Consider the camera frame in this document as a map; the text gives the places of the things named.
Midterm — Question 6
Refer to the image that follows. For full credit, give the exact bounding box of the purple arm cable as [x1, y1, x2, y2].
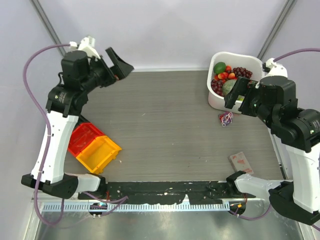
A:
[273, 47, 320, 62]
[22, 43, 76, 227]

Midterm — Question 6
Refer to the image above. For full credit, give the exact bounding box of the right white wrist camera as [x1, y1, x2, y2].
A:
[262, 58, 288, 78]

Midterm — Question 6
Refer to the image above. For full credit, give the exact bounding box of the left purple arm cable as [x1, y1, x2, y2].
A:
[22, 43, 76, 227]

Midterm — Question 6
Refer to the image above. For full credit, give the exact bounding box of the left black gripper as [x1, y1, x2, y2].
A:
[81, 48, 134, 94]

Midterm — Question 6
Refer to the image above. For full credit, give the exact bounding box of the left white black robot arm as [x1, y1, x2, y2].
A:
[21, 47, 134, 200]

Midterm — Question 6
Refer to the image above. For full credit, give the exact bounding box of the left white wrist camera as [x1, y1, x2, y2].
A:
[69, 35, 101, 60]

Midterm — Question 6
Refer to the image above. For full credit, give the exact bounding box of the green netted melon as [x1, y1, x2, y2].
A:
[222, 79, 237, 96]

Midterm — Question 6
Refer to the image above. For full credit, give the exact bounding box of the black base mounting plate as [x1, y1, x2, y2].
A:
[77, 180, 257, 205]

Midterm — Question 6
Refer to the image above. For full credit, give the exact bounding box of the green lime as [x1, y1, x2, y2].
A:
[213, 62, 227, 75]

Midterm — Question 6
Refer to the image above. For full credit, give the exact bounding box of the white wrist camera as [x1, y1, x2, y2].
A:
[262, 58, 288, 78]
[69, 35, 101, 60]

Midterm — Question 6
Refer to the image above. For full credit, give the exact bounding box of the black plastic bin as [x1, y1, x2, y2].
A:
[77, 115, 90, 125]

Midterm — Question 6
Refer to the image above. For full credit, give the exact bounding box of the dark grape cluster left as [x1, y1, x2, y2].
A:
[210, 79, 225, 97]

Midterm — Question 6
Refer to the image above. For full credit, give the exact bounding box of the red plastic bin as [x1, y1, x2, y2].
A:
[68, 122, 105, 157]

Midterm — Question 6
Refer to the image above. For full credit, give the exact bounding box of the white slotted cable duct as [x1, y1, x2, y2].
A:
[42, 201, 230, 213]

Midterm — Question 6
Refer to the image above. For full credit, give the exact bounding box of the stained grey sponge block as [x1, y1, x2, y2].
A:
[228, 151, 254, 175]

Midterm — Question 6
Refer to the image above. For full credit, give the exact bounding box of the dark red grape bunch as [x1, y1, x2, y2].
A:
[233, 67, 253, 79]

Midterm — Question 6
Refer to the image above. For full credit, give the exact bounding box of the yellow plastic bin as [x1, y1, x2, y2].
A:
[75, 136, 122, 174]

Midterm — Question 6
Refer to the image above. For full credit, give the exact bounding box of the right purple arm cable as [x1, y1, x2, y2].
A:
[273, 47, 320, 62]

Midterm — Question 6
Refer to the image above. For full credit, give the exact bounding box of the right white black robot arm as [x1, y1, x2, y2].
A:
[224, 75, 320, 226]

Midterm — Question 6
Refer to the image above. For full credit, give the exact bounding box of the coloured cable bundle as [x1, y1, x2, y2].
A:
[217, 111, 235, 127]

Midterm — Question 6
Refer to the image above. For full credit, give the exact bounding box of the white plastic basket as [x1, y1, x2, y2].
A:
[206, 51, 265, 114]

